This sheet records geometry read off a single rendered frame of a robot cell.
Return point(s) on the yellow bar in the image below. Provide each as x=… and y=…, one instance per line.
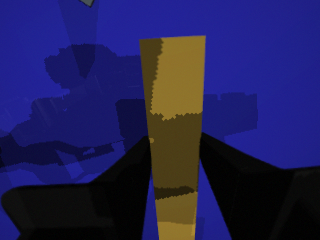
x=173, y=71

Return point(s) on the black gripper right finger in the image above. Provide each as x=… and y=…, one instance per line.
x=255, y=197

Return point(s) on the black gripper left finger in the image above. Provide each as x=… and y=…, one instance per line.
x=114, y=201

